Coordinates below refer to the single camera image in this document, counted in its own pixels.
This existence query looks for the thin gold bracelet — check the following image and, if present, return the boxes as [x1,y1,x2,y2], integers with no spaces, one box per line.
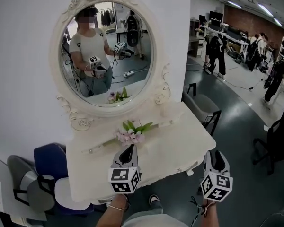
[107,203,129,212]

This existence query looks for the person's right forearm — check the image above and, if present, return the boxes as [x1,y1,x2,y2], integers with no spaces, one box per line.
[200,199,220,227]

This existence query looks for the black office chair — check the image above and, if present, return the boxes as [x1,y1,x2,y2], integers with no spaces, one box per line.
[252,96,284,176]

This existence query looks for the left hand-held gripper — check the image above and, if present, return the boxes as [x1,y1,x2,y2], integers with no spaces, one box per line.
[107,145,142,194]

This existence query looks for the person's blue jeans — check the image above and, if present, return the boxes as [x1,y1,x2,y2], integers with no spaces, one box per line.
[150,200,165,216]

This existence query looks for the person's left forearm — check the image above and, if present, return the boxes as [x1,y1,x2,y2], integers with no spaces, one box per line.
[94,194,131,227]

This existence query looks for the black computer monitor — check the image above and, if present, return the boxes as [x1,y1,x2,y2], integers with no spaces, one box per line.
[209,10,224,21]

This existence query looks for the white ornate dressing table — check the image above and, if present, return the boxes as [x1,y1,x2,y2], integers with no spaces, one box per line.
[65,100,217,206]

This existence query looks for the grey fabric chair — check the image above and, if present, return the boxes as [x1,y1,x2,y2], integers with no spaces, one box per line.
[7,155,56,214]
[182,83,222,137]

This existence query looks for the pink flowers in white pot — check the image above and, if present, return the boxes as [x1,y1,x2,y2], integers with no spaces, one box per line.
[115,119,154,148]

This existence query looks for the black wrist cord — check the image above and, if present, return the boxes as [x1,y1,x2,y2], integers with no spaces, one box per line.
[188,196,216,227]
[123,194,131,212]

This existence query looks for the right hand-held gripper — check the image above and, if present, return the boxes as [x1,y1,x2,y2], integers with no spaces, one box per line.
[200,150,234,202]

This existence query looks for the person's white t-shirt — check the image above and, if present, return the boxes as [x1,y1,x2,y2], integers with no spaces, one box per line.
[122,213,189,227]

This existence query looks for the blue chair white seat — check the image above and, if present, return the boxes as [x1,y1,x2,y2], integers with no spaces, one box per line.
[34,142,95,216]

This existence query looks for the person's left shoe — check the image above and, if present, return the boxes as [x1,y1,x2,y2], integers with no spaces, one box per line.
[148,194,160,205]

